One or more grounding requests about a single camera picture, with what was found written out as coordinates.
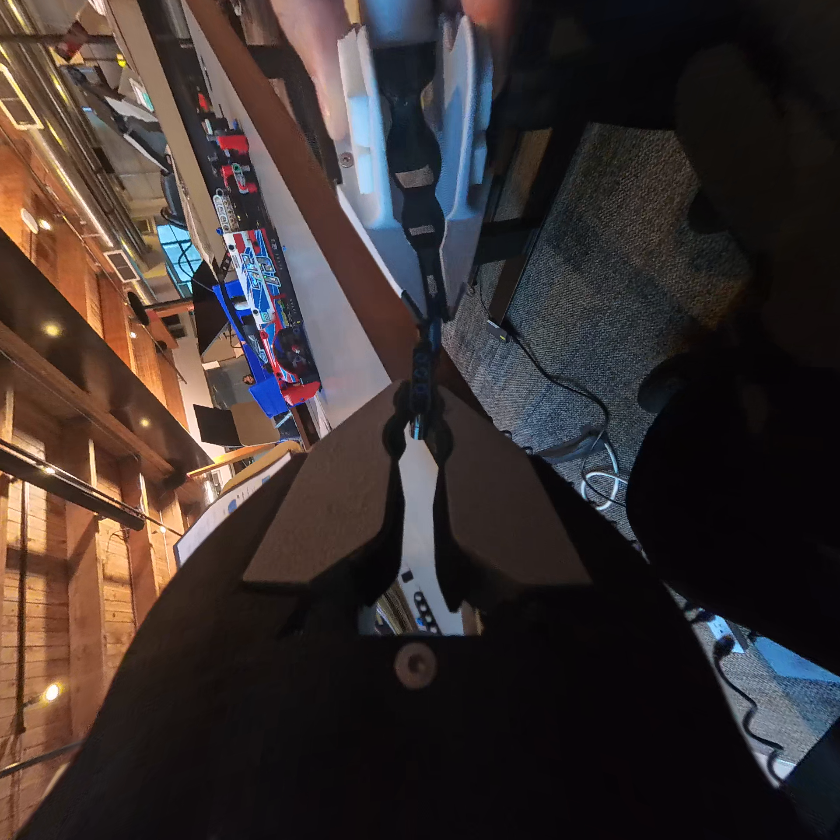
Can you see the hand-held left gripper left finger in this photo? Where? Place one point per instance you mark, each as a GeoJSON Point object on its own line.
{"type": "Point", "coordinates": [323, 509]}

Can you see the wooden board with paper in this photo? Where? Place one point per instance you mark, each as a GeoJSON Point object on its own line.
{"type": "Point", "coordinates": [216, 509]}

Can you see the person's right hand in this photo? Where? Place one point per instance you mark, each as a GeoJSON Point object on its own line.
{"type": "Point", "coordinates": [315, 53]}

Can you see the blue plastic bin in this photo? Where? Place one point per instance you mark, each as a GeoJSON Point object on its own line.
{"type": "Point", "coordinates": [252, 366]}

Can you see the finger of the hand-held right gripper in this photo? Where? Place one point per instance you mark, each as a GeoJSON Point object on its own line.
{"type": "Point", "coordinates": [464, 132]}
{"type": "Point", "coordinates": [368, 132]}

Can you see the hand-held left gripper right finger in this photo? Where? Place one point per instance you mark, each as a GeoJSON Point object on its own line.
{"type": "Point", "coordinates": [505, 516]}

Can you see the black beam assembly blue pins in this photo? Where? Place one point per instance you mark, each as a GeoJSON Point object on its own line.
{"type": "Point", "coordinates": [418, 373]}

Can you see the light grey desk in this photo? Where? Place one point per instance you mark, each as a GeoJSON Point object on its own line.
{"type": "Point", "coordinates": [295, 198]}

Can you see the white power strip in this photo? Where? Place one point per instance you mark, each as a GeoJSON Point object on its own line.
{"type": "Point", "coordinates": [727, 632]}

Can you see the red toy brick car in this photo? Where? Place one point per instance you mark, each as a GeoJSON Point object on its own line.
{"type": "Point", "coordinates": [261, 295]}

